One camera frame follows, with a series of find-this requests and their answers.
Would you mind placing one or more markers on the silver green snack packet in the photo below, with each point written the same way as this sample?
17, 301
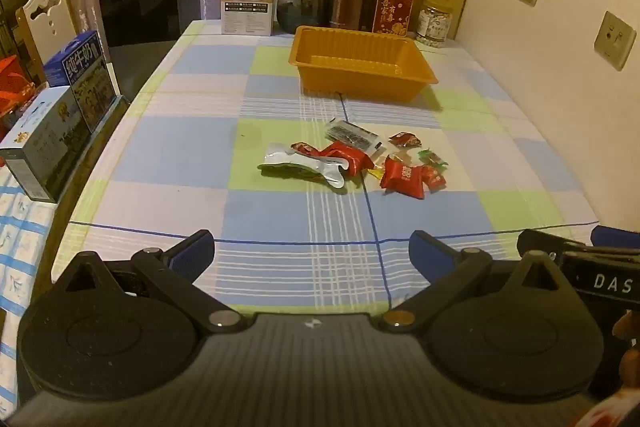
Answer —
300, 167

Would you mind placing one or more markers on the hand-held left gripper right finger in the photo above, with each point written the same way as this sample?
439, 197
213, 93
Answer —
425, 253

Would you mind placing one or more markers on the green glass jar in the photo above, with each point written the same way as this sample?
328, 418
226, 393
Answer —
300, 7

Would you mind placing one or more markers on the white wooden chair back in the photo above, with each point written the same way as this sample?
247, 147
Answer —
47, 14

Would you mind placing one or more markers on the clear dark sesame bar packet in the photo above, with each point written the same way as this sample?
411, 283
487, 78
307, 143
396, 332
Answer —
352, 136

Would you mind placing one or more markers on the orange plastic tray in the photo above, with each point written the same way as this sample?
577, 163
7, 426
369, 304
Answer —
360, 57

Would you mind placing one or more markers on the beige round-hole wall socket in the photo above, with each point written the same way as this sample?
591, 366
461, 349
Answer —
614, 41

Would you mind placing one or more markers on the yellow candy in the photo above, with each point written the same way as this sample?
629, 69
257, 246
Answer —
376, 173

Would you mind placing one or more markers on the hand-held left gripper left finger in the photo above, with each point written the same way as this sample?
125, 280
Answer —
192, 253

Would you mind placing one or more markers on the clear plastic candy jar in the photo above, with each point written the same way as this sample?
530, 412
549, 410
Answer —
434, 22

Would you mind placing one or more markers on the small red square packet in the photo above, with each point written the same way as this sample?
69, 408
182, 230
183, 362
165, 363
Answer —
434, 177

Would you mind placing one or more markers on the large red snack packet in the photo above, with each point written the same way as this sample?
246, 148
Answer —
402, 177

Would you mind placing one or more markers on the dark blue milk carton box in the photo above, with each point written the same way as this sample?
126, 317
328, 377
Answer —
85, 77

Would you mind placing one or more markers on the red gift bag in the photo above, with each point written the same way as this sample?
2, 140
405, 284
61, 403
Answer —
15, 92

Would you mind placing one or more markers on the light blue carton box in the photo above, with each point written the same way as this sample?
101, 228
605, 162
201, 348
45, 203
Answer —
45, 142

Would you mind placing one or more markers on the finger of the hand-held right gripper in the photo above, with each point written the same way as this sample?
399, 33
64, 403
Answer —
542, 243
615, 238

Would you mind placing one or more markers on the red gift box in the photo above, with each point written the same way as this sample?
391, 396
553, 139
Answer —
395, 12

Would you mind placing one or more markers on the person's right hand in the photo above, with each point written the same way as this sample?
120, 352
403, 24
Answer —
627, 332

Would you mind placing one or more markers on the blue white patterned cloth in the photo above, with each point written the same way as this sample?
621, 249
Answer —
20, 247

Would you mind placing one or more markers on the small dark red packet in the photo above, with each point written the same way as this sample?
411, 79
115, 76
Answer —
405, 140

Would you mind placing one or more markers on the red cartoon face snack packet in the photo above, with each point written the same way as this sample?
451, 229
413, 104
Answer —
350, 157

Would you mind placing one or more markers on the green candy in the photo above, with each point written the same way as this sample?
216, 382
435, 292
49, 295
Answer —
431, 158

